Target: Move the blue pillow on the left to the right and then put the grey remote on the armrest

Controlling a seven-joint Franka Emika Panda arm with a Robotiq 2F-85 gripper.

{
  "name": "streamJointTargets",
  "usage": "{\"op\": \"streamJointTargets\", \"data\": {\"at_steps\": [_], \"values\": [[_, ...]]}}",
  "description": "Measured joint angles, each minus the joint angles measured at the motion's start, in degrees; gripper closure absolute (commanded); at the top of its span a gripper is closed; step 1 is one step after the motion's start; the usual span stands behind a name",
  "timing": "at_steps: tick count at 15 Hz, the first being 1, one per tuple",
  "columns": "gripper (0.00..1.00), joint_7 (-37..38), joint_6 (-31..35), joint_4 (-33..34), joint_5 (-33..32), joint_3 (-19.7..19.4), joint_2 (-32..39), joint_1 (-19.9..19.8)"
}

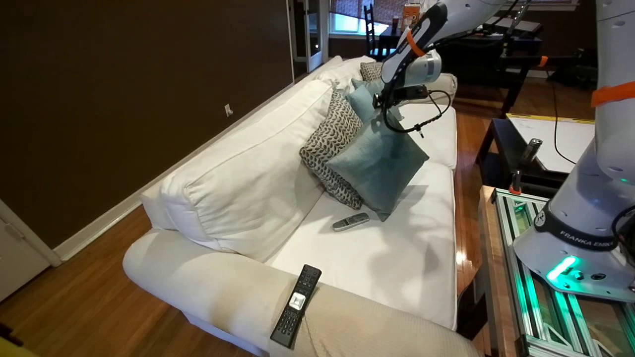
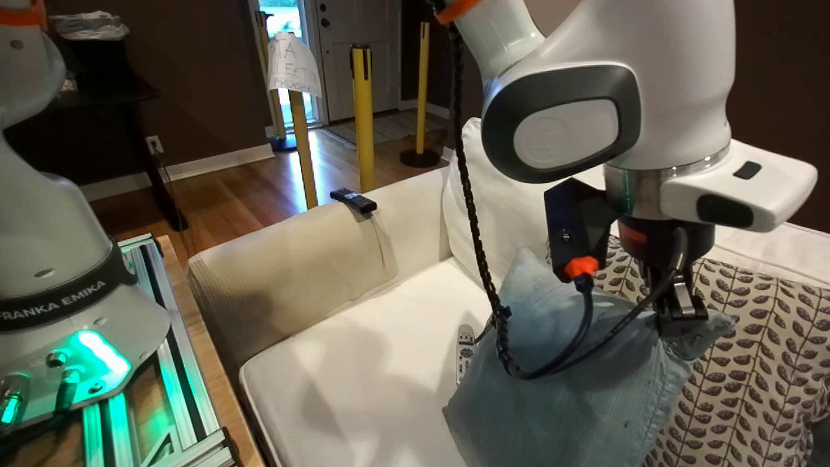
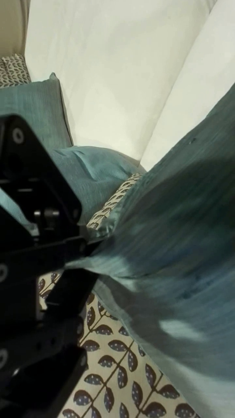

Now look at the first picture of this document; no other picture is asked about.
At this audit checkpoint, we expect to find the small blue pillow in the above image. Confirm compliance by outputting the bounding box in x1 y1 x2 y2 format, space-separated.
346 78 405 124

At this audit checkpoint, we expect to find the large leaf-patterned pillow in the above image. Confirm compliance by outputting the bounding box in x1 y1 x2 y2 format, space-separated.
299 89 365 210

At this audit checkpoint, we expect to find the black wooden chair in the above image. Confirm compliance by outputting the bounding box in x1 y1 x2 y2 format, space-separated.
363 4 393 61

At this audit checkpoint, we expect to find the white sofa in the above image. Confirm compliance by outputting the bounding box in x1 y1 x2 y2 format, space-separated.
123 56 480 357

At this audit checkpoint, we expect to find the black cable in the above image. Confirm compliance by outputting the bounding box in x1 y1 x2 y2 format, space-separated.
546 69 578 165

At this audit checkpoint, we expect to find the black clamp with orange tip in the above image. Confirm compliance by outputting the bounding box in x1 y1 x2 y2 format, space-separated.
508 138 544 195

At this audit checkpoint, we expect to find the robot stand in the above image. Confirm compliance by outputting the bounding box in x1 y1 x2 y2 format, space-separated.
479 186 635 357

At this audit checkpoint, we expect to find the small leaf-patterned pillow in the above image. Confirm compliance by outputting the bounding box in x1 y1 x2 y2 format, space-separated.
360 62 383 82

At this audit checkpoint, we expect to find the large blue pillow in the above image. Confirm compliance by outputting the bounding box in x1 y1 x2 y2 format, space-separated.
325 112 430 222

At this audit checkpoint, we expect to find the grey remote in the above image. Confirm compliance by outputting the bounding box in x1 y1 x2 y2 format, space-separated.
332 213 371 232

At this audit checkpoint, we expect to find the black remote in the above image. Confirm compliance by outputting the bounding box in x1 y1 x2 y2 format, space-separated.
270 264 322 349

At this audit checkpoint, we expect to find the black low table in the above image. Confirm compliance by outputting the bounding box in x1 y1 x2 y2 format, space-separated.
475 117 576 197

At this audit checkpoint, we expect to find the window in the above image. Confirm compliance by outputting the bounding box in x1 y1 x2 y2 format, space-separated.
329 0 423 36

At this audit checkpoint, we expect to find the black dining table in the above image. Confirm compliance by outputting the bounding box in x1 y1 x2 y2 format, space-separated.
380 19 582 118

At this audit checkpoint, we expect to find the white back cushion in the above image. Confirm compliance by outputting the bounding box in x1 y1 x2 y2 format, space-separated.
316 56 378 96
160 79 334 262

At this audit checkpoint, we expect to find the white board with yellow edge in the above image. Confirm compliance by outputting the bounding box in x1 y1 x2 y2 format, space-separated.
506 113 595 174

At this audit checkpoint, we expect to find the orange carton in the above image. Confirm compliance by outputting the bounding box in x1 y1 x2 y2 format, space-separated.
401 2 422 31

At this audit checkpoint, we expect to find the white door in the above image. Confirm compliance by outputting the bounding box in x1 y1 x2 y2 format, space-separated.
0 199 63 303

